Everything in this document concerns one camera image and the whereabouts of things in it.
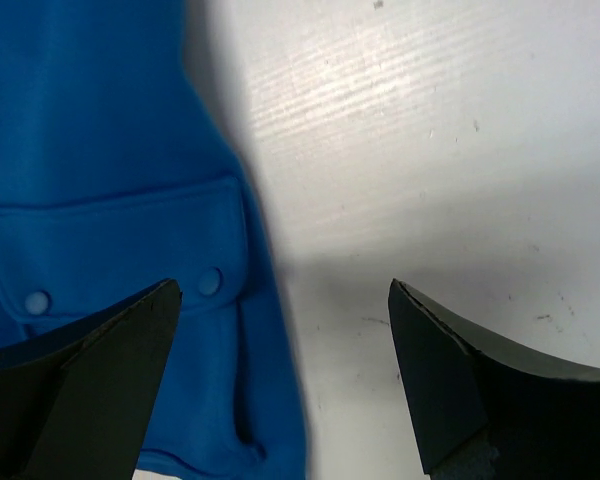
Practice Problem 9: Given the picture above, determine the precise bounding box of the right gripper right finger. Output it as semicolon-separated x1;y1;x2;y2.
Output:
388;280;600;479

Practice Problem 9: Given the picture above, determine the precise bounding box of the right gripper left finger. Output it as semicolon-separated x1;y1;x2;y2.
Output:
0;279;181;479

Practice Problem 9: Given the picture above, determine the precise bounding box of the blue zip jacket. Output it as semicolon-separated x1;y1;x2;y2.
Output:
0;1;307;479

